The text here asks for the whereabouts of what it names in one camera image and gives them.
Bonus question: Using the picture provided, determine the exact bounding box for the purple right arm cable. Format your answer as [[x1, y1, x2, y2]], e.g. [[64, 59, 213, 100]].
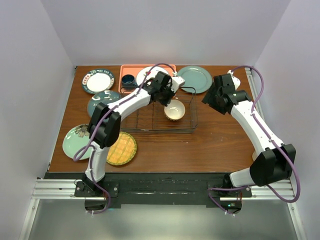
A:
[[206, 65, 301, 218]]

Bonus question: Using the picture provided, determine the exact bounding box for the dark blue mug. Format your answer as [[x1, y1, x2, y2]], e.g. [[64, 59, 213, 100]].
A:
[[121, 74, 137, 91]]

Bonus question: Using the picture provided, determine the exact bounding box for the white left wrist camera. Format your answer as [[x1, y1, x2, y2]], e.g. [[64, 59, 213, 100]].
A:
[[171, 72, 185, 93]]

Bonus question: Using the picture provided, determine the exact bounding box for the dark teal speckled plate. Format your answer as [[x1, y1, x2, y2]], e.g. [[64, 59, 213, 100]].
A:
[[87, 90, 121, 118]]

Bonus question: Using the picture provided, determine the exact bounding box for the black wire dish rack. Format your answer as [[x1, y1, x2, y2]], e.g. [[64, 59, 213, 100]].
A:
[[121, 87, 198, 133]]

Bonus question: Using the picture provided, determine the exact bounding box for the cream white mug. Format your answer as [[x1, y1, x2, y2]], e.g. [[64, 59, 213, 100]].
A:
[[252, 151, 258, 161]]

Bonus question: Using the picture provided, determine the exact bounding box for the yellow woven round coaster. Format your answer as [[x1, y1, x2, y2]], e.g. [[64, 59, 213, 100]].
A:
[[106, 131, 138, 166]]

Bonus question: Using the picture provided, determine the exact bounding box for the aluminium frame rail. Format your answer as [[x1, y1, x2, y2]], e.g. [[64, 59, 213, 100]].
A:
[[18, 66, 307, 240]]

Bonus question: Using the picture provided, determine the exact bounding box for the grey green round plate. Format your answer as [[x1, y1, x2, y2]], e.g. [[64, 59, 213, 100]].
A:
[[177, 65, 212, 94]]

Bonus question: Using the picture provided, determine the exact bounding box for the white bowl blue striped outside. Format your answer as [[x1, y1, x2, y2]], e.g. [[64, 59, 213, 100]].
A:
[[164, 99, 186, 121]]

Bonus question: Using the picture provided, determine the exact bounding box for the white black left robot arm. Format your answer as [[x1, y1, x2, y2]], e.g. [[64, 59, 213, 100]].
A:
[[73, 71, 185, 200]]

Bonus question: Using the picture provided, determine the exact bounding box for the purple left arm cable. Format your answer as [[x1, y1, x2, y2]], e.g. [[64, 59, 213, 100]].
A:
[[73, 62, 177, 218]]

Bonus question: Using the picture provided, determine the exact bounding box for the mint green flower plate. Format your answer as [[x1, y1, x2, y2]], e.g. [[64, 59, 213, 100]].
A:
[[62, 124, 90, 159]]

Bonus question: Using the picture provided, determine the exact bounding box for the salmon pink plastic tray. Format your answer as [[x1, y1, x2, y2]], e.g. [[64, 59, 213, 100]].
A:
[[118, 64, 177, 94]]

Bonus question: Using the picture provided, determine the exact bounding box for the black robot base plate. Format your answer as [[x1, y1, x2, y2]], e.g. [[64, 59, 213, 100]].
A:
[[74, 172, 252, 210]]

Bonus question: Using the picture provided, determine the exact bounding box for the white watermelon pattern plate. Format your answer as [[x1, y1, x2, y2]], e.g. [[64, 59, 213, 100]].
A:
[[135, 66, 169, 86]]

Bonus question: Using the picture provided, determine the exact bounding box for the white plate dark patterned rim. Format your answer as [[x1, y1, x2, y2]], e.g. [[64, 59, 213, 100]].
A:
[[81, 68, 115, 95]]

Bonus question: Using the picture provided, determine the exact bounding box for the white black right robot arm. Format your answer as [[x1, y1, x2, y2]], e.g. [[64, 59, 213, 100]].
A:
[[202, 71, 296, 197]]

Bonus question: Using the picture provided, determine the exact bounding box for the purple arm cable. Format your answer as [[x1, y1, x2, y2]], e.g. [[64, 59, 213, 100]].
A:
[[206, 65, 301, 218], [73, 62, 177, 218]]

